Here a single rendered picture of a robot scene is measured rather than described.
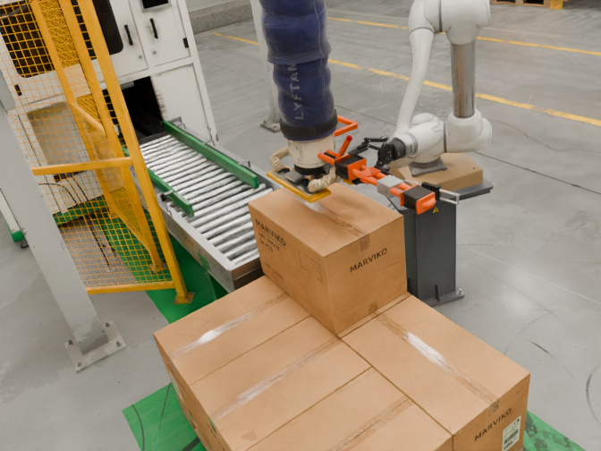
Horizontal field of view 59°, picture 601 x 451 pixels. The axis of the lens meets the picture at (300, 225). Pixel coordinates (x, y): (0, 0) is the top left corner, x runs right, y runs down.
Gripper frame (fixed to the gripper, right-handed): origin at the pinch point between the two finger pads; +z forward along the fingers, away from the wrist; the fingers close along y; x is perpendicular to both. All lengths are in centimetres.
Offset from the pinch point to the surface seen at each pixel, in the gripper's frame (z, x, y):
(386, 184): 3.1, -20.6, -1.3
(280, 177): 13.7, 34.4, 10.5
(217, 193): 0, 156, 69
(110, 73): 45, 137, -25
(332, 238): 11.1, 5.1, 28.2
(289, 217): 14.7, 31.1, 28.2
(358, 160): -2.0, 1.0, -1.6
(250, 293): 34, 47, 68
